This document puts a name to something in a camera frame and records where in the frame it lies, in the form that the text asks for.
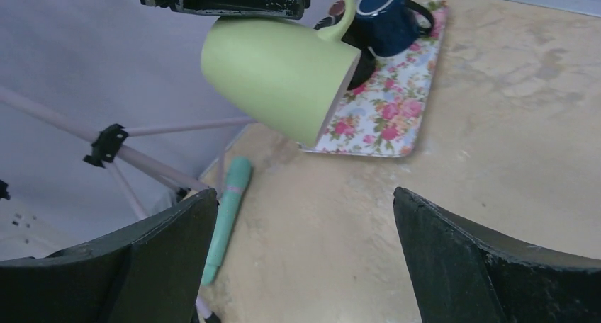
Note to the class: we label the dark blue mug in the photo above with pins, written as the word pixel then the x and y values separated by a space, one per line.
pixel 392 26

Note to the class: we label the light green mug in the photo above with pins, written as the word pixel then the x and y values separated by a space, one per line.
pixel 281 73

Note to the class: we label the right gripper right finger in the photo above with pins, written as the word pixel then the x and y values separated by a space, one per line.
pixel 462 271

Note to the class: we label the teal marker pen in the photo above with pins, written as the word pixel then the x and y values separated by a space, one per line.
pixel 237 180

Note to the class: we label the floral pattern tray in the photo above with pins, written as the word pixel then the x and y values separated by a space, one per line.
pixel 382 117

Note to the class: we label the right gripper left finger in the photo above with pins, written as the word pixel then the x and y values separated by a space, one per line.
pixel 149 271

